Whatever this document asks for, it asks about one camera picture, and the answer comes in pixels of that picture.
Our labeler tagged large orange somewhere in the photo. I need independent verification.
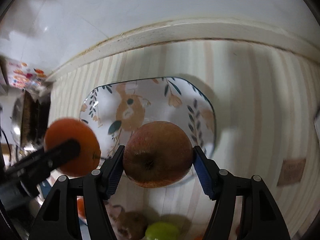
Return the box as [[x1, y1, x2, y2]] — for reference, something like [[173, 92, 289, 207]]
[[44, 118, 101, 177]]

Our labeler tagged striped tablecloth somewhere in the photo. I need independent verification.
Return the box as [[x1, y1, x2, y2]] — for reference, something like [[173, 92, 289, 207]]
[[49, 41, 319, 239]]

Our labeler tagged small orange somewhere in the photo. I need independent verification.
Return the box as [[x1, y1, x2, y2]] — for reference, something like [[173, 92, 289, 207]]
[[77, 198, 86, 219]]

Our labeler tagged steel wok with lid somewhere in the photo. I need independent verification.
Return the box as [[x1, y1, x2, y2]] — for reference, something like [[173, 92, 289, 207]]
[[11, 93, 25, 147]]

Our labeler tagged brown card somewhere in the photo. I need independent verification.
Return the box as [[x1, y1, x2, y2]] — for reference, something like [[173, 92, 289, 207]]
[[277, 158, 306, 186]]

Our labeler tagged colourful wall sticker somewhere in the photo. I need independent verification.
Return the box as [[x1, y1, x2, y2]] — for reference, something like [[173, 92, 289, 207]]
[[4, 58, 47, 89]]

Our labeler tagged red apple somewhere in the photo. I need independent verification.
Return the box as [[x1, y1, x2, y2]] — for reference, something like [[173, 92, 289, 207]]
[[115, 212, 149, 240], [123, 121, 193, 188]]

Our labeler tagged green apple front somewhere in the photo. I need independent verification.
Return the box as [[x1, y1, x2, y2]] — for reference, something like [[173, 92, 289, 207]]
[[144, 222, 180, 240]]

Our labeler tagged floral ceramic plate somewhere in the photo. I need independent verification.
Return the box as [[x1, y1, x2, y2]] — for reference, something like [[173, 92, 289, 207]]
[[79, 76, 217, 188]]

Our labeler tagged cat-shaped mat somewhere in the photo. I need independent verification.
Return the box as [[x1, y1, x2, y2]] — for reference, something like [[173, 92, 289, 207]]
[[104, 201, 132, 239]]

